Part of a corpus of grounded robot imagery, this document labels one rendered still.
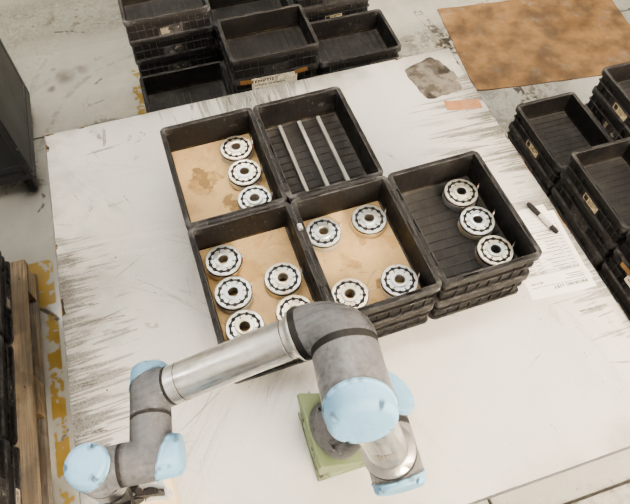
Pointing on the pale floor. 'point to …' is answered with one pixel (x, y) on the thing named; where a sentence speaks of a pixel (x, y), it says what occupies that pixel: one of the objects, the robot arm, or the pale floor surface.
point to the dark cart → (2, 115)
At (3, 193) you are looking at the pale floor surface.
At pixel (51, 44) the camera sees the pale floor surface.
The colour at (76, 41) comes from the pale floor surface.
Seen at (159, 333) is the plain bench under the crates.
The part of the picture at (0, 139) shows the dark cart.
